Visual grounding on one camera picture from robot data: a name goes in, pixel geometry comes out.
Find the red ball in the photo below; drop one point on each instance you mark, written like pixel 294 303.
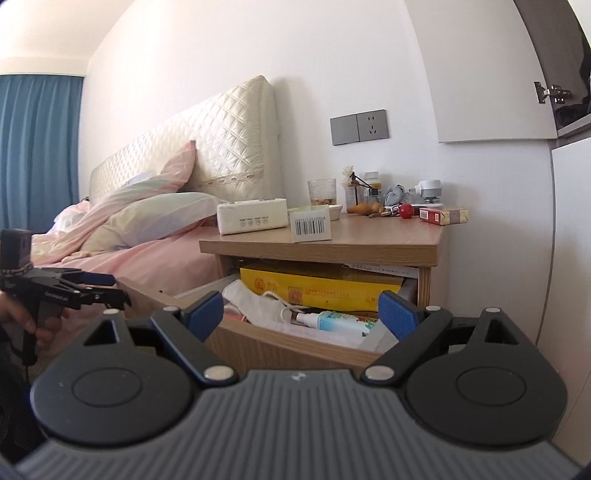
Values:
pixel 406 211

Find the blue curtain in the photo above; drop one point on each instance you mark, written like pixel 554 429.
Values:
pixel 37 147

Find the cream quilted headboard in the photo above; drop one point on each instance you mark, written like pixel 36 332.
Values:
pixel 231 129

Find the pink striped pillow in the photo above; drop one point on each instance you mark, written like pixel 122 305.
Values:
pixel 161 180

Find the pink duvet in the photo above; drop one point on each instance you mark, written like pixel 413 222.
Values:
pixel 161 265

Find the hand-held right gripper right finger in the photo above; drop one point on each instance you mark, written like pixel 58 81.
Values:
pixel 396 314

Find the yellow flat box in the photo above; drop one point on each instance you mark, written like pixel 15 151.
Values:
pixel 318 288

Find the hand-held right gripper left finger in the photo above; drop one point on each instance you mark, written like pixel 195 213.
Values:
pixel 204 311

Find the white rectangular box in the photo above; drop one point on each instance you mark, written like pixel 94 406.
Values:
pixel 251 217

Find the metal cabinet hinge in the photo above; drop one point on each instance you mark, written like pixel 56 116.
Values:
pixel 551 92

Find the person's left hand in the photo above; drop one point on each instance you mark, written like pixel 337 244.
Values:
pixel 46 330

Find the grey plush toy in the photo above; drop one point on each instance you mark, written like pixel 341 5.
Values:
pixel 395 194

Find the white medicine bottle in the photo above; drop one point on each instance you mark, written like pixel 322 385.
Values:
pixel 372 182

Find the clear glass cup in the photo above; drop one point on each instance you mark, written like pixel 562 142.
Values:
pixel 322 191

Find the white cloth face mask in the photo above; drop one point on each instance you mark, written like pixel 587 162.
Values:
pixel 251 300

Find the wooden drawer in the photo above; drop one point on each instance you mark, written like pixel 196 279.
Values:
pixel 258 344

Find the white plug adapter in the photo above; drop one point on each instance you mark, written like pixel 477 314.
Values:
pixel 429 189

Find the grey wall socket panel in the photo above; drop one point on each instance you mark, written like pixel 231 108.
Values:
pixel 359 127

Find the red cigarette pack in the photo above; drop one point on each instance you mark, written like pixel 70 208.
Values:
pixel 443 216

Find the small barcode label box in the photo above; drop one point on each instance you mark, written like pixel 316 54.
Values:
pixel 310 227

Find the blue white spray bottle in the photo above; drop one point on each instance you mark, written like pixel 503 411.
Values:
pixel 332 323

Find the white paper sheets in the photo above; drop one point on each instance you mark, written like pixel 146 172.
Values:
pixel 388 270

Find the small white dish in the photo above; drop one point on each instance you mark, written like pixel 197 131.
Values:
pixel 335 212

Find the pale pastel pillow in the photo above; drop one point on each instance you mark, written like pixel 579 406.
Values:
pixel 157 217

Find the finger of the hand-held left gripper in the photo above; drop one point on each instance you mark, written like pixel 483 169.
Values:
pixel 111 298
pixel 99 278

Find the dark clothes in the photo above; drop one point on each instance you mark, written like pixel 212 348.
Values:
pixel 575 110

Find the reed diffuser bottle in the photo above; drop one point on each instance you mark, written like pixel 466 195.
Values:
pixel 352 194

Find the wooden nightstand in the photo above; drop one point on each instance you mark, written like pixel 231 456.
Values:
pixel 351 240

